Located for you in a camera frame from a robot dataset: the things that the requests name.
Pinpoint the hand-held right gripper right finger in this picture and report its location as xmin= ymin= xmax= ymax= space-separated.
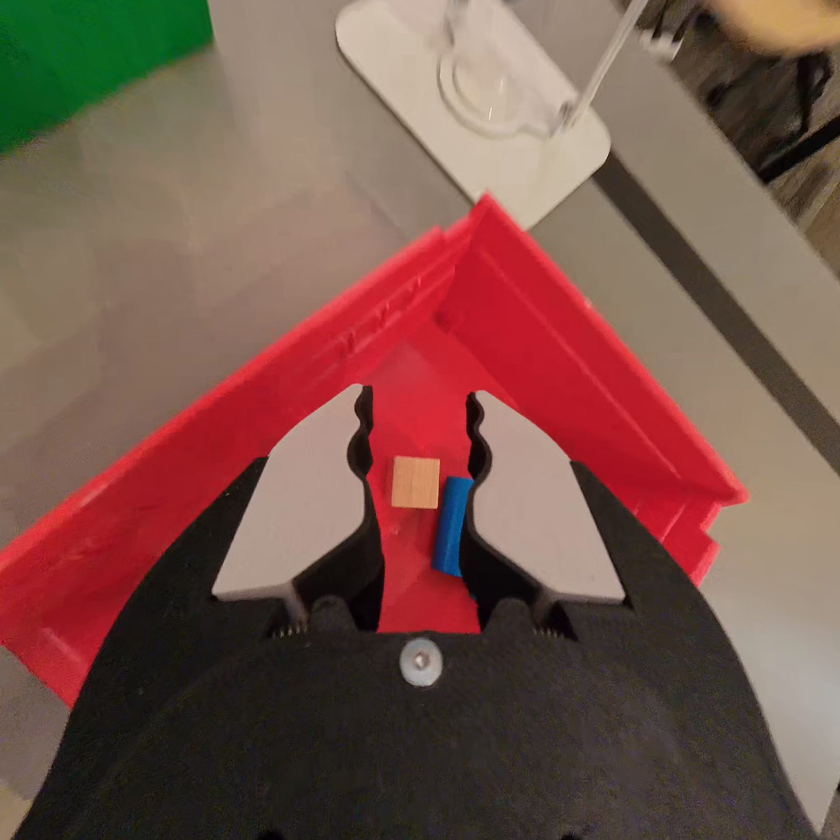
xmin=461 ymin=390 xmax=626 ymax=632

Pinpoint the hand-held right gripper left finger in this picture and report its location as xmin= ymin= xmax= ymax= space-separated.
xmin=211 ymin=383 xmax=385 ymax=634

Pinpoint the red plastic bin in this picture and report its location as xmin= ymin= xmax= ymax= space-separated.
xmin=0 ymin=192 xmax=749 ymax=708

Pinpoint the green plastic bin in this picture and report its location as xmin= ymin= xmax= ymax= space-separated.
xmin=0 ymin=0 xmax=215 ymax=155

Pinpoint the tan rounded object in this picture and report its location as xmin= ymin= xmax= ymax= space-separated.
xmin=715 ymin=0 xmax=840 ymax=55

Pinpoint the dark blue block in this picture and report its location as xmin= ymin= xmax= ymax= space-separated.
xmin=432 ymin=477 xmax=475 ymax=578

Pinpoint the small wooden cube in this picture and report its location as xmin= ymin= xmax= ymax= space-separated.
xmin=392 ymin=457 xmax=441 ymax=509

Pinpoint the white flat stand base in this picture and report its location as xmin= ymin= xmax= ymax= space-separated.
xmin=335 ymin=0 xmax=611 ymax=231

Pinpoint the clear plastic stand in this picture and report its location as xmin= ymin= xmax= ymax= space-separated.
xmin=436 ymin=0 xmax=647 ymax=140

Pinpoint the dark chair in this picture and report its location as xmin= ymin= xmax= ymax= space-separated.
xmin=630 ymin=0 xmax=840 ymax=217

